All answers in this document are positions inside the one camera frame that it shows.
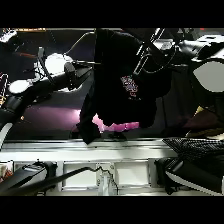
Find black garment with print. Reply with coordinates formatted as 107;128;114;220
77;28;175;146

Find black white checked garment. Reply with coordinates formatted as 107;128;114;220
162;137;224;163

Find dark red garment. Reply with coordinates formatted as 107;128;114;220
182;106;224;138

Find silver frame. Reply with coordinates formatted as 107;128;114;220
0;137;224;197

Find black cable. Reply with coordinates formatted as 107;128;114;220
94;165;120;193

